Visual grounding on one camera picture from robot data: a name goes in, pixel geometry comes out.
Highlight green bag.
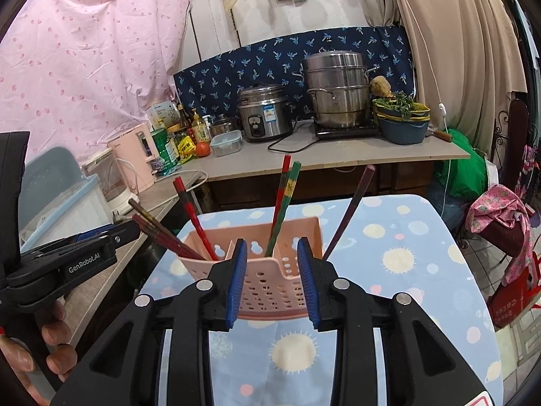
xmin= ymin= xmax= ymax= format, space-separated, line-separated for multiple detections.
xmin=433 ymin=129 xmax=489 ymax=197

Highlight yellow packet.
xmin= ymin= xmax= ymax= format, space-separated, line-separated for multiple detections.
xmin=177 ymin=137 xmax=197 ymax=161

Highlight steel steamer pot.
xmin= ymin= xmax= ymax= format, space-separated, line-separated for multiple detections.
xmin=301 ymin=50 xmax=380 ymax=130

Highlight dark wooden chair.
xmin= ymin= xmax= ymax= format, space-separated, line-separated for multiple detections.
xmin=492 ymin=97 xmax=531 ymax=195

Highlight black power cable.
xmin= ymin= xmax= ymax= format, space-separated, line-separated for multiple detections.
xmin=267 ymin=135 xmax=322 ymax=153

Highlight green chopstick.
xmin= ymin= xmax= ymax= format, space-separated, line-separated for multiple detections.
xmin=264 ymin=161 xmax=302 ymax=258

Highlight yellow oil bottle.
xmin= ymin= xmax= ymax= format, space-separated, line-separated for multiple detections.
xmin=191 ymin=109 xmax=211 ymax=143

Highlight clear food container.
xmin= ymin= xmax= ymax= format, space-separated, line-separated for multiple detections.
xmin=210 ymin=130 xmax=243 ymax=157

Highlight beige curtain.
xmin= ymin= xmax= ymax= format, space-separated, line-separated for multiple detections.
xmin=351 ymin=0 xmax=529 ymax=157

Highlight white blender jug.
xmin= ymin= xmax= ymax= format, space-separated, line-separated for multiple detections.
xmin=80 ymin=152 xmax=134 ymax=216

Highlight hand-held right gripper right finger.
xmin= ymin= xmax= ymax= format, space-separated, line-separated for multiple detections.
xmin=296 ymin=237 xmax=487 ymax=406

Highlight red chopstick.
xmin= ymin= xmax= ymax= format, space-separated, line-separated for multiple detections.
xmin=270 ymin=155 xmax=292 ymax=231
xmin=172 ymin=177 xmax=219 ymax=261

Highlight pink electric kettle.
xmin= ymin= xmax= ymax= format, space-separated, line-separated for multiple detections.
xmin=107 ymin=125 xmax=158 ymax=195

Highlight red bag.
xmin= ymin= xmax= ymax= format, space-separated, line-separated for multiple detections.
xmin=486 ymin=262 xmax=541 ymax=328

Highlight wooden kitchen counter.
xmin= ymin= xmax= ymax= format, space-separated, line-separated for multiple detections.
xmin=190 ymin=120 xmax=471 ymax=182

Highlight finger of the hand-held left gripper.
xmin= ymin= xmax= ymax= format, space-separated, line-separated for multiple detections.
xmin=100 ymin=219 xmax=143 ymax=260
xmin=75 ymin=224 xmax=116 ymax=243

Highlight white power cable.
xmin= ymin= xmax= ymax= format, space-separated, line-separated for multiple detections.
xmin=144 ymin=170 xmax=209 ymax=212

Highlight wooden side counter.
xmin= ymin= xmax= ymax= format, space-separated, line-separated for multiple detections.
xmin=63 ymin=169 xmax=210 ymax=347

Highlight white jar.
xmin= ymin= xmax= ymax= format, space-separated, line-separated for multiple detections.
xmin=146 ymin=100 xmax=180 ymax=130

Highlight pink perforated utensil holder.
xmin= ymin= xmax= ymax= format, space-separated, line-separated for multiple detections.
xmin=177 ymin=217 xmax=325 ymax=321

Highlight stack of blue basins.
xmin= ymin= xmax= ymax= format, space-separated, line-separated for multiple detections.
xmin=374 ymin=104 xmax=432 ymax=144

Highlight navy leaf print cloth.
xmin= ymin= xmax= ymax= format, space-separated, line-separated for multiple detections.
xmin=173 ymin=25 xmax=417 ymax=125

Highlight blue planet print tablecloth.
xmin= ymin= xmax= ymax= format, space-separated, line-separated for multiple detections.
xmin=139 ymin=195 xmax=503 ymax=406

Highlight pink dotted curtain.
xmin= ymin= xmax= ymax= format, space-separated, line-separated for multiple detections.
xmin=0 ymin=0 xmax=193 ymax=157

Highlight steel rice cooker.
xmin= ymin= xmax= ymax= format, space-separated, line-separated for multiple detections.
xmin=236 ymin=84 xmax=294 ymax=142

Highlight pink floral cloth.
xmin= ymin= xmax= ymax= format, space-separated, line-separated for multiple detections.
xmin=465 ymin=184 xmax=535 ymax=286

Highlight black induction cooker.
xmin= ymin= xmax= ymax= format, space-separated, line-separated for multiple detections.
xmin=313 ymin=120 xmax=381 ymax=138

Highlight small pot with glass lid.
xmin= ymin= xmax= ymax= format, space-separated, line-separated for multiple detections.
xmin=209 ymin=114 xmax=239 ymax=136

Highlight green leafy vegetables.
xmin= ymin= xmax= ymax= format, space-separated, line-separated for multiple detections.
xmin=374 ymin=92 xmax=423 ymax=119

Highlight brown root vegetable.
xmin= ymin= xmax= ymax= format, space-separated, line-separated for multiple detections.
xmin=371 ymin=75 xmax=392 ymax=99

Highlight green can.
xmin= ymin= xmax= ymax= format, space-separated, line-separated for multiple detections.
xmin=150 ymin=127 xmax=182 ymax=176

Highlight person's left hand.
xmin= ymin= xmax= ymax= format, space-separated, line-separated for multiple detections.
xmin=0 ymin=299 xmax=79 ymax=406

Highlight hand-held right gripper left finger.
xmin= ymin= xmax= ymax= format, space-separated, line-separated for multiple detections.
xmin=51 ymin=238 xmax=248 ymax=406

